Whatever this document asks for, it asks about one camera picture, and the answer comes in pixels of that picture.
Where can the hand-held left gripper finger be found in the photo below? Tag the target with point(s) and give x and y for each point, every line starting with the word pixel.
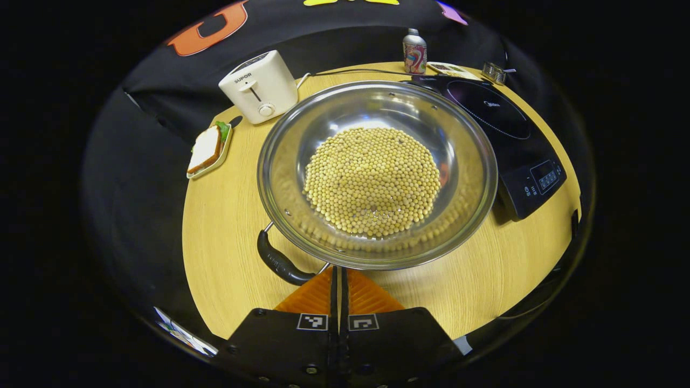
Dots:
pixel 334 296
pixel 344 296

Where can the stainless steel pot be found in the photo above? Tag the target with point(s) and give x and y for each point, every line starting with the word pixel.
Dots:
pixel 463 161

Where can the black induction cooktop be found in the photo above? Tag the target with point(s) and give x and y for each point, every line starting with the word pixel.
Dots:
pixel 512 145

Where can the pile of soybeans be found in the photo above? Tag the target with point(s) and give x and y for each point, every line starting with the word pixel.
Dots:
pixel 372 183

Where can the small green plate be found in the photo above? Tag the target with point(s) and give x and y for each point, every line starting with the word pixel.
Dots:
pixel 225 145

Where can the toast sandwich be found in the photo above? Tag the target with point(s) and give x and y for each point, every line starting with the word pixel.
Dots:
pixel 205 150

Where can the white toaster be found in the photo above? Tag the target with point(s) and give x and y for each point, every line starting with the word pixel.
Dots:
pixel 259 89

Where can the white divided bean dish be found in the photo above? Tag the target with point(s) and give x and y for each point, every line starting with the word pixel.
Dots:
pixel 453 70

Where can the silver drink bottle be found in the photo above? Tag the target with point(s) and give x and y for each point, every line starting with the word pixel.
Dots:
pixel 414 54

